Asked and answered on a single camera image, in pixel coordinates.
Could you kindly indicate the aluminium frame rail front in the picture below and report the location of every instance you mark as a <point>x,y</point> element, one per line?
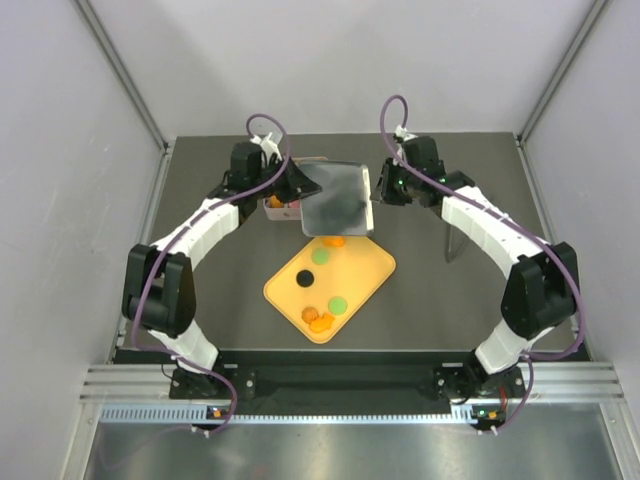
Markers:
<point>142,394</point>

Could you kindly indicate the chocolate chip cookie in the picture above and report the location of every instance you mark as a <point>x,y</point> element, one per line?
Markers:
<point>275,203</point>

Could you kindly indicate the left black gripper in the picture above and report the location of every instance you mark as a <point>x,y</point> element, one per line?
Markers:
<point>297,183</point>

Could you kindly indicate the yellow plastic tray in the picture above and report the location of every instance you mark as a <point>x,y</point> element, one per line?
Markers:
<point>355,272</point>

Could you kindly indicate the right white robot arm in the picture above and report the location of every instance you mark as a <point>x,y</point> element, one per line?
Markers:
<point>541,279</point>

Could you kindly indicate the black sandwich cookie left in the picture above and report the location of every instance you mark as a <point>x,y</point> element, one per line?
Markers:
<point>305,278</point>

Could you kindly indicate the fish shaped cookie bottom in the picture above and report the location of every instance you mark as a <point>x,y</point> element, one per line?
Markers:
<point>322,323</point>

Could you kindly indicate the fish shaped cookie top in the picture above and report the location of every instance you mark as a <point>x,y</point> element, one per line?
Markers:
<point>334,241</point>

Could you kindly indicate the pink cookie tin box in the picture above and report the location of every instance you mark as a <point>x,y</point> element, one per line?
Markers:
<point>281,214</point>

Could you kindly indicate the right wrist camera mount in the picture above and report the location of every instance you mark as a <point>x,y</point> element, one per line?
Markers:
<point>402,135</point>

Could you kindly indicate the swirl cookie bottom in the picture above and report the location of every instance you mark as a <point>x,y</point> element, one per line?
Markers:
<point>309,314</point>

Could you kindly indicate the fish shaped cookie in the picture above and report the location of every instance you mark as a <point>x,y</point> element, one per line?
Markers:
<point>334,241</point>
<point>322,323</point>

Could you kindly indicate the green sandwich cookie top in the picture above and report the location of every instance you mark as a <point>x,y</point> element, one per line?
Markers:
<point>320,256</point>

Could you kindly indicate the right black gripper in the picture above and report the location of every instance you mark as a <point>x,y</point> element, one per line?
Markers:
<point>382,191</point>

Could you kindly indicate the silver tin lid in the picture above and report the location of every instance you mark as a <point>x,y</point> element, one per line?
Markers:
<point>343,207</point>

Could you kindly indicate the green sandwich cookie bottom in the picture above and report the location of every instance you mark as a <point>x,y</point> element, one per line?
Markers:
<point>337,305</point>

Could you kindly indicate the green sandwich cookie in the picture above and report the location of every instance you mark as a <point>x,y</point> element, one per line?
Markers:
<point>320,256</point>
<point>337,305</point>

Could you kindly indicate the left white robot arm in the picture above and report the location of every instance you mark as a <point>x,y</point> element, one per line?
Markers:
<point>159,294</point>

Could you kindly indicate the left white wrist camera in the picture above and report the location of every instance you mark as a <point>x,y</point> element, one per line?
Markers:
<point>269,143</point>

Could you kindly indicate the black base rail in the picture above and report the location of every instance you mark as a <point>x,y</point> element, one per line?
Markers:
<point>333,368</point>

